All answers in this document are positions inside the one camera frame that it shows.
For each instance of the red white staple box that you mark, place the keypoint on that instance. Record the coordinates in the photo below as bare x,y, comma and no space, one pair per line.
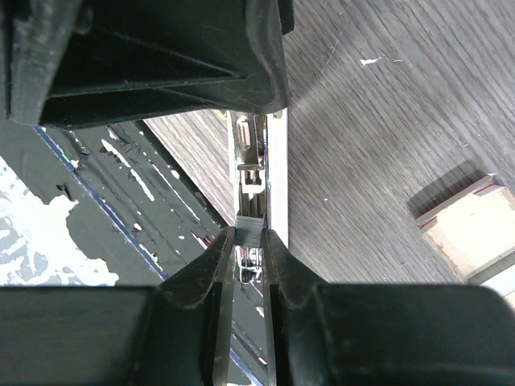
473,231

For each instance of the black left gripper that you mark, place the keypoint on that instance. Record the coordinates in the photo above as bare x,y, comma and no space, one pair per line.
81,64

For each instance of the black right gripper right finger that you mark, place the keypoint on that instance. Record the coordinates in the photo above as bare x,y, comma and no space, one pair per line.
321,333

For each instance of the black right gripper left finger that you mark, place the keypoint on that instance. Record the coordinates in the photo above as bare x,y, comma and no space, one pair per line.
175,333

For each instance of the silver staple strips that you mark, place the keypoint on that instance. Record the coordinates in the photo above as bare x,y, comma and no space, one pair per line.
248,231

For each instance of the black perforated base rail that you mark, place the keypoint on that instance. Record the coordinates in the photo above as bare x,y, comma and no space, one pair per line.
104,207

